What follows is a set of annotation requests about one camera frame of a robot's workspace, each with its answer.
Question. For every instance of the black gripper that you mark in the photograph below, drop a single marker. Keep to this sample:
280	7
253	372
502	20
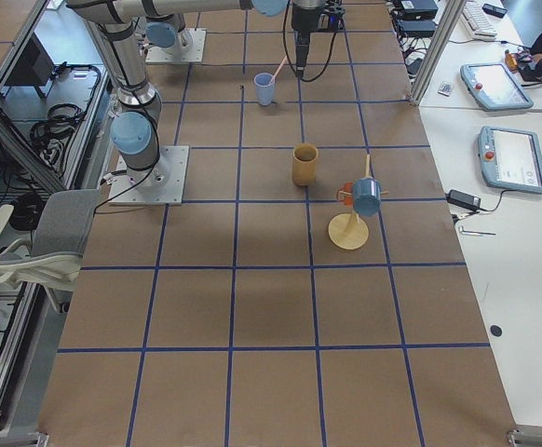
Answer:
303	24

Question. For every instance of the white keyboard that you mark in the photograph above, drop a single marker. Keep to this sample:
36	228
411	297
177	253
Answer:
476	22

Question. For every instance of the teach pendant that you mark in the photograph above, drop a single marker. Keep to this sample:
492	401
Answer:
510	159
494	88

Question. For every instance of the upper teach pendant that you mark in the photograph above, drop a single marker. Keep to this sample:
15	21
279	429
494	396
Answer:
494	88

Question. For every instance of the light blue plastic cup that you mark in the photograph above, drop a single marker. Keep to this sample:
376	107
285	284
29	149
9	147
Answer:
265	88

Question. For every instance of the pink chopstick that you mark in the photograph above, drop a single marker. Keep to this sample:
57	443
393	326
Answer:
278	69

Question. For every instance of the aluminium frame post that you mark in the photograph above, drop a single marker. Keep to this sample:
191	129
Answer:
449	16

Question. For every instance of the bamboo cylindrical holder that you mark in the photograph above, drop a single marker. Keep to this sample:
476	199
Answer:
304	164

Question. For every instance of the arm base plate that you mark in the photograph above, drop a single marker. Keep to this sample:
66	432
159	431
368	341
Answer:
164	185
165	46

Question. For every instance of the black power adapter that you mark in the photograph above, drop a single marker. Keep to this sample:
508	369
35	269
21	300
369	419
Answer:
463	200

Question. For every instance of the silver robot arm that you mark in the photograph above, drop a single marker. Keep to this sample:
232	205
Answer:
120	52

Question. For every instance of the lower teach pendant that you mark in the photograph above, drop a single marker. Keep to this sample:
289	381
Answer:
510	159

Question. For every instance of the blue mug on stand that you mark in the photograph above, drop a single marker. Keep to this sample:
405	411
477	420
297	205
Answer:
366	194

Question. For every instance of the grey office chair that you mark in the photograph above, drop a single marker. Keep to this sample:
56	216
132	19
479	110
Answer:
53	257

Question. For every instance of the orange mug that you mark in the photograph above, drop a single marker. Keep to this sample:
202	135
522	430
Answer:
345	195

